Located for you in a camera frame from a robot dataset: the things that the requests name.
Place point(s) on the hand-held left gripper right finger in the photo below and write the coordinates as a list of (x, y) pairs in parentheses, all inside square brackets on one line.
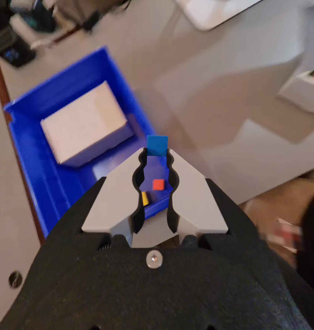
[(198, 203)]

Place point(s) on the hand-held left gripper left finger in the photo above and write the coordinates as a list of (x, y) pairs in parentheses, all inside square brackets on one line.
[(113, 201)]

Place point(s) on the blue plastic bin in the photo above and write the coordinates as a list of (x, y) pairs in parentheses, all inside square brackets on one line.
[(56, 185)]

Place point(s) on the blue cube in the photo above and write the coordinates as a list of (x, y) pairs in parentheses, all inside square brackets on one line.
[(157, 145)]

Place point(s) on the white cardboard mailer box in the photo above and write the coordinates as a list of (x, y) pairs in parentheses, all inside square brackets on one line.
[(82, 123), (301, 95)]

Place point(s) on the round metal desk screw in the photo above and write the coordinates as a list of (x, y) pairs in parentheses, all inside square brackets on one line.
[(15, 279)]

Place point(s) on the grey desk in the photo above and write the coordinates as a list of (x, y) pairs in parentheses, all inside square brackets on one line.
[(224, 77)]

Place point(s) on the yellow cube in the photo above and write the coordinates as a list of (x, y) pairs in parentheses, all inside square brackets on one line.
[(145, 198)]

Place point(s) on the red cube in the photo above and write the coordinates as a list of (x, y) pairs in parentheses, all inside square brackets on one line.
[(158, 184)]

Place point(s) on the person's black sweater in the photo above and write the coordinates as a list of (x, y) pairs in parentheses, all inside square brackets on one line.
[(311, 232)]

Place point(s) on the black power adapter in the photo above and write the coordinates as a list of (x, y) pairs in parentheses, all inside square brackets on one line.
[(17, 55)]

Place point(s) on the black battery charger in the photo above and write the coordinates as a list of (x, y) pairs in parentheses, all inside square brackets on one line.
[(40, 20)]

